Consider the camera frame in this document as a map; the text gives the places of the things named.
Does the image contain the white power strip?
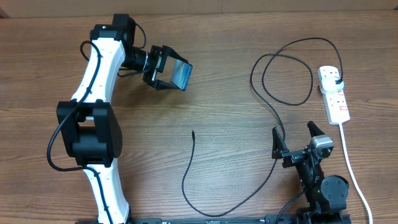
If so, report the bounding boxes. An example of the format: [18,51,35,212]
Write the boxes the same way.
[317,65,350,125]

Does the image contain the white power strip cord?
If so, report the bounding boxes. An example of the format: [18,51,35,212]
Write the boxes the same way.
[338,122,373,224]

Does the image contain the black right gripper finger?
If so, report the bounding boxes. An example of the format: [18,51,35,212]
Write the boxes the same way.
[272,127,289,159]
[307,121,325,138]

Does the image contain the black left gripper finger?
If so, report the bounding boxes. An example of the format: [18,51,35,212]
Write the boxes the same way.
[162,45,188,63]
[154,80,179,90]

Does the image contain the black samsung smartphone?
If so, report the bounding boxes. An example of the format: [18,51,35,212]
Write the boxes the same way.
[170,60,193,91]

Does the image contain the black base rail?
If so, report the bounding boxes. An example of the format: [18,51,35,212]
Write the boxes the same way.
[127,215,351,224]

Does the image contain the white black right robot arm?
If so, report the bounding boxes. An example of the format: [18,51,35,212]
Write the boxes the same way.
[265,121,351,223]

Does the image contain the white charger plug adapter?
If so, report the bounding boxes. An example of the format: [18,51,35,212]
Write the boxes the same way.
[320,77,345,94]

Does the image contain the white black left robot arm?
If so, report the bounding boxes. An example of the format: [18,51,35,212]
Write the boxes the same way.
[47,14,193,223]

